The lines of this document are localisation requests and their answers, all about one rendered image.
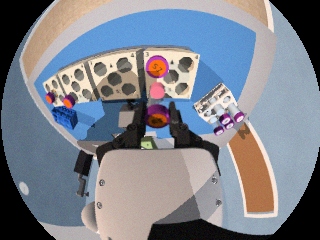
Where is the blue tube rack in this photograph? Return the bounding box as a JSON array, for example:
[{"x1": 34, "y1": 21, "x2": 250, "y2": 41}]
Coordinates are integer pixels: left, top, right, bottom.
[{"x1": 51, "y1": 106, "x2": 78, "y2": 130}]

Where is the blue bench mat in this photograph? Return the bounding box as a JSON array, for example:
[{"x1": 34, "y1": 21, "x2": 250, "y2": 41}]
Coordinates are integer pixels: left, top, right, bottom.
[{"x1": 34, "y1": 9, "x2": 256, "y2": 141}]

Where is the white tube rack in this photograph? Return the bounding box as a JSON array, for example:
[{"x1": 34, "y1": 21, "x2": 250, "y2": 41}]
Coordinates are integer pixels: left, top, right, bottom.
[{"x1": 194, "y1": 82, "x2": 237, "y2": 125}]

